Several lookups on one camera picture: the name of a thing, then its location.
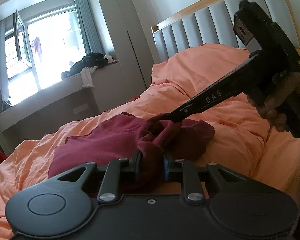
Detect dark red shirt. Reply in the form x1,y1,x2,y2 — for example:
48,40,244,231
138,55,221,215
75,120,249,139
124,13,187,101
47,112,216,196

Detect dark clothes pile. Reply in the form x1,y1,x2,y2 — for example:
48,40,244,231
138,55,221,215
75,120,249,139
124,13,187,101
61,53,108,80

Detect right hand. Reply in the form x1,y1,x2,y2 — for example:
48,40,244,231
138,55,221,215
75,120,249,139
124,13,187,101
247,72,300,132

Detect orange duvet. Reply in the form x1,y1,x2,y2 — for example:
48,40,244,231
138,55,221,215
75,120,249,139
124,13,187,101
0,44,300,239

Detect grey padded headboard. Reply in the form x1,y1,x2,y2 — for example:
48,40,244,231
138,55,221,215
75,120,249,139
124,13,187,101
152,0,300,62

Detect grey window bench desk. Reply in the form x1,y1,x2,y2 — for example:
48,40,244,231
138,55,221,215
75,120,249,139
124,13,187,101
0,61,129,155

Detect white garment on ledge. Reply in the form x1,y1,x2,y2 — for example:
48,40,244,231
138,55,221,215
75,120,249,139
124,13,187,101
81,66,97,88

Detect right grey-blue curtain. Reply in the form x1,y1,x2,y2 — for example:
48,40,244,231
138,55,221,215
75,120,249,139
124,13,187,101
74,0,105,55

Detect grey-blue curtain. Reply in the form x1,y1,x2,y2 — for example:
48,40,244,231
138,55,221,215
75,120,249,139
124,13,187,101
0,20,12,111
74,0,105,55

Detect tall grey wardrobe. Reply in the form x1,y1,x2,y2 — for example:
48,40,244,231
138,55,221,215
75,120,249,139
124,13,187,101
98,0,154,97

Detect open window sash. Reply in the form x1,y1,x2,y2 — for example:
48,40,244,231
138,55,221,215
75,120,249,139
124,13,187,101
13,10,32,68

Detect purple hanging garment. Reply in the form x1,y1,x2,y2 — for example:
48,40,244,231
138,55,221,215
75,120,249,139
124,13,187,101
30,37,42,58

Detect left grey-blue curtain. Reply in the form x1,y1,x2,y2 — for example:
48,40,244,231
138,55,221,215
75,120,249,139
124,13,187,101
0,20,12,111

